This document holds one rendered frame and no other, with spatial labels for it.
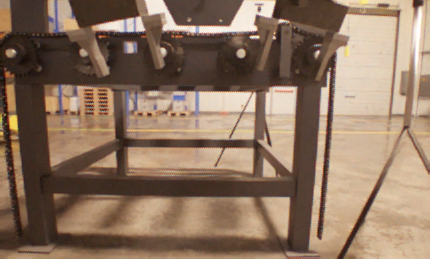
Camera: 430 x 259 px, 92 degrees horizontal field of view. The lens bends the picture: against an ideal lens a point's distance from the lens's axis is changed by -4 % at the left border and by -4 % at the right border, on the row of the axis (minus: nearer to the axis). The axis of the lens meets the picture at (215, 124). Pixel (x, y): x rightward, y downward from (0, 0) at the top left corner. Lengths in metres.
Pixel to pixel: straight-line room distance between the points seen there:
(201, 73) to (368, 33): 11.76
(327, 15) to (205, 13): 0.60
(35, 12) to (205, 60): 0.73
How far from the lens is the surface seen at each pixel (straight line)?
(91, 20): 0.50
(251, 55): 0.87
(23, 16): 1.26
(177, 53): 0.90
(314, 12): 0.48
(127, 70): 0.99
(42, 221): 1.30
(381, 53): 12.70
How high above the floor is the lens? 0.69
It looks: 7 degrees down
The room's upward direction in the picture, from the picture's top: 1 degrees clockwise
